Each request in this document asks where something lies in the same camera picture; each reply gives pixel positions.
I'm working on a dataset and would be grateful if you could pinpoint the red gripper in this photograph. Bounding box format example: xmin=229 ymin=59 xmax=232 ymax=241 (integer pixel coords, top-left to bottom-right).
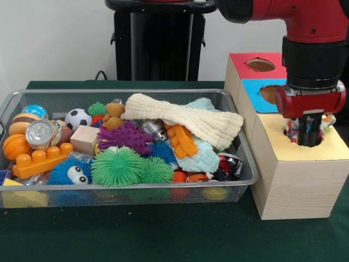
xmin=274 ymin=80 xmax=347 ymax=147

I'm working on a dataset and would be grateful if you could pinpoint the white cloth with coloured dots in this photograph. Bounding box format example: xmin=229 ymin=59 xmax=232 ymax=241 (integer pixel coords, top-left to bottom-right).
xmin=283 ymin=114 xmax=336 ymax=144

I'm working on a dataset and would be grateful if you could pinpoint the cream knitted cloth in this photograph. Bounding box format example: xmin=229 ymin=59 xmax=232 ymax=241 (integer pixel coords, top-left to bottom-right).
xmin=121 ymin=93 xmax=245 ymax=150

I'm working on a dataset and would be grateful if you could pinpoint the wooden box with three holes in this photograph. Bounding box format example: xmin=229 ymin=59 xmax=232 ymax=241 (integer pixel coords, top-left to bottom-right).
xmin=224 ymin=52 xmax=349 ymax=221

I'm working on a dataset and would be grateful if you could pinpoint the silver mesh bin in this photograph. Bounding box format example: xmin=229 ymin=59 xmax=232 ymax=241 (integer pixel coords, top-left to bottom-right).
xmin=0 ymin=88 xmax=260 ymax=210

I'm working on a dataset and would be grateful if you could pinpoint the dark green table cloth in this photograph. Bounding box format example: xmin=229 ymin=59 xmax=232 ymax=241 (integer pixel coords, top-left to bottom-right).
xmin=334 ymin=94 xmax=349 ymax=126
xmin=0 ymin=80 xmax=349 ymax=262

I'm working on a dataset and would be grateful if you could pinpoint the light blue knitted cloth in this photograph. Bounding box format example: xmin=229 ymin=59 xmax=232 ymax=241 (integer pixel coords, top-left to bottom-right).
xmin=177 ymin=98 xmax=222 ymax=172

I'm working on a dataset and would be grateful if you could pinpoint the orange plastic building block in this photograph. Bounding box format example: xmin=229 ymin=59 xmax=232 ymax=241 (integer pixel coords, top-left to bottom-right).
xmin=164 ymin=123 xmax=199 ymax=158

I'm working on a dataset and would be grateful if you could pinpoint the purple spiky toy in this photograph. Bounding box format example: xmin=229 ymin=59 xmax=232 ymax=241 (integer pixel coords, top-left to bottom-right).
xmin=97 ymin=121 xmax=154 ymax=156

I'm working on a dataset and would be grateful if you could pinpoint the large green spiky ball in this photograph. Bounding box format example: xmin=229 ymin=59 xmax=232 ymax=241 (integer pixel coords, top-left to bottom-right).
xmin=91 ymin=146 xmax=145 ymax=188

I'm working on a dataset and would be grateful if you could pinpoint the small soccer ball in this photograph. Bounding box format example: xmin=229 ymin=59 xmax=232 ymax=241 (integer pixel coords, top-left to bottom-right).
xmin=64 ymin=108 xmax=93 ymax=131

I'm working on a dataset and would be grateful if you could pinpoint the blue spiky ball with eyes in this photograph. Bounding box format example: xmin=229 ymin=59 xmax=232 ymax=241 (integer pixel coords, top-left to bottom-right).
xmin=47 ymin=157 xmax=94 ymax=186

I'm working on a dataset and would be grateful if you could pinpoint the silver drink can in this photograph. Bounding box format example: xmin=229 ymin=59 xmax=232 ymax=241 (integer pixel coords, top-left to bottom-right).
xmin=26 ymin=120 xmax=63 ymax=151

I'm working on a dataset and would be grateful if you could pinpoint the long orange building block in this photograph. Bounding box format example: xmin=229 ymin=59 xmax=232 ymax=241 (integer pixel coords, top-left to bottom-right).
xmin=13 ymin=142 xmax=74 ymax=180

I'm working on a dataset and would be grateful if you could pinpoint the orange toy basketball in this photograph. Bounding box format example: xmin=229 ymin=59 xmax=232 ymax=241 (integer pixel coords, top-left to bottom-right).
xmin=2 ymin=133 xmax=35 ymax=162

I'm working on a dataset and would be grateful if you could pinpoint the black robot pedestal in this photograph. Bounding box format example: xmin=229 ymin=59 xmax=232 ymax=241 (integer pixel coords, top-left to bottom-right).
xmin=105 ymin=0 xmax=220 ymax=81

